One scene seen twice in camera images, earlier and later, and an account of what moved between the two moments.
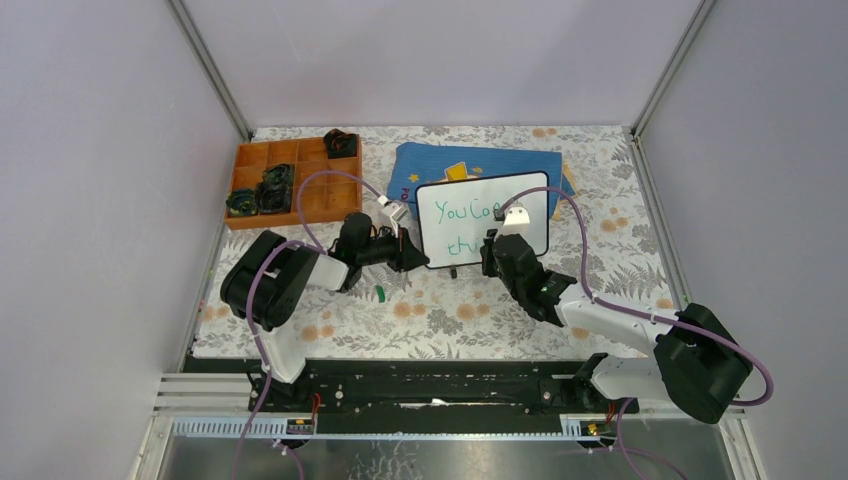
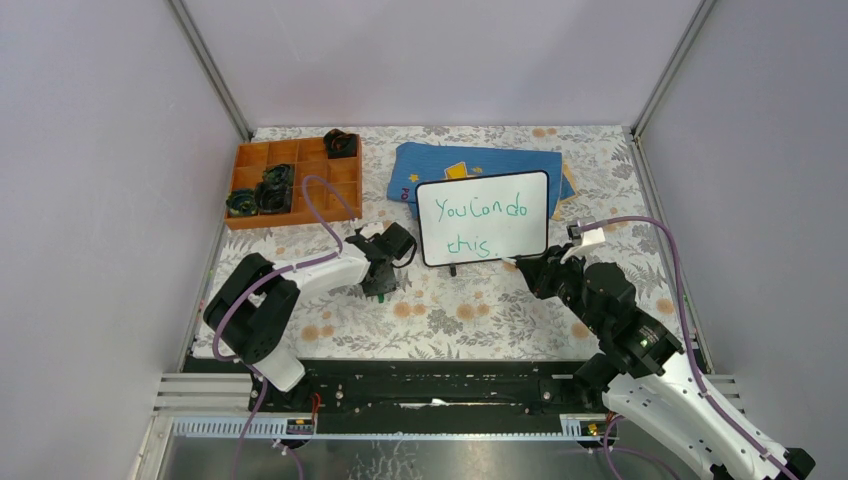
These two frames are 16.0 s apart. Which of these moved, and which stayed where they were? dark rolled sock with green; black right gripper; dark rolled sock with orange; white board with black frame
Moved: black right gripper
Stayed: white board with black frame; dark rolled sock with green; dark rolled sock with orange
